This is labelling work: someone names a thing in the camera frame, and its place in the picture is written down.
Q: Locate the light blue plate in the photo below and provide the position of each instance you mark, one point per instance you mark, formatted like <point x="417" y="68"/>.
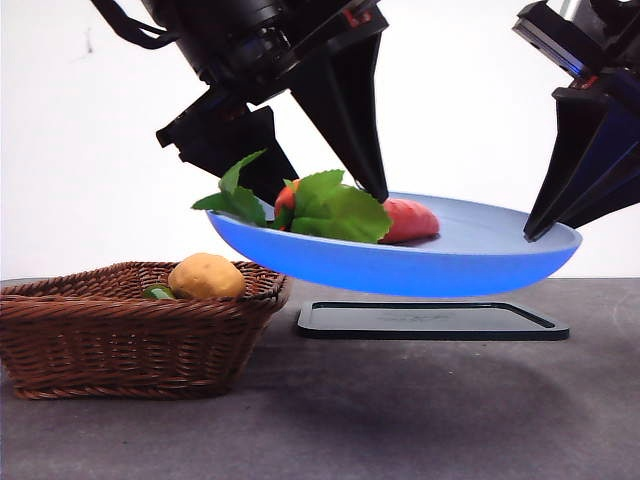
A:
<point x="400" y="270"/>

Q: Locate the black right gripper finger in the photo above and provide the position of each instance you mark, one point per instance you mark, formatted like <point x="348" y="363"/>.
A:
<point x="620" y="165"/>
<point x="575" y="140"/>

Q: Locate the orange carrot with green leaves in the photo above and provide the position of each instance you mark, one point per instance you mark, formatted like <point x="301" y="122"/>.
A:
<point x="415" y="222"/>

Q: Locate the dark green flat tray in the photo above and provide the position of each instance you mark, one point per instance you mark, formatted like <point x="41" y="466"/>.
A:
<point x="430" y="320"/>

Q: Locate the yellow-brown potato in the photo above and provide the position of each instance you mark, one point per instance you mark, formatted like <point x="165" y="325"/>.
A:
<point x="205" y="277"/>

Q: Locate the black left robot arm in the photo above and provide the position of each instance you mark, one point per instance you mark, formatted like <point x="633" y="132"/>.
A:
<point x="235" y="35"/>

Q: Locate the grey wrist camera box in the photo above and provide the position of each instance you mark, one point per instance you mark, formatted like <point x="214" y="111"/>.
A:
<point x="555" y="35"/>

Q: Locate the brown wicker basket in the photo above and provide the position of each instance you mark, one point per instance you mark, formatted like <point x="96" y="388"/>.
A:
<point x="125" y="340"/>

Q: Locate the green pepper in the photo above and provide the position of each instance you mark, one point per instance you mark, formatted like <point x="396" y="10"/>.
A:
<point x="159" y="293"/>

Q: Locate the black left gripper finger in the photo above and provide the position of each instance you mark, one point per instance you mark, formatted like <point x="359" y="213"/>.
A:
<point x="220" y="135"/>
<point x="350" y="115"/>

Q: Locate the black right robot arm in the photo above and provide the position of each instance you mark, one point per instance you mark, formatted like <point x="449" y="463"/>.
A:
<point x="620" y="30"/>

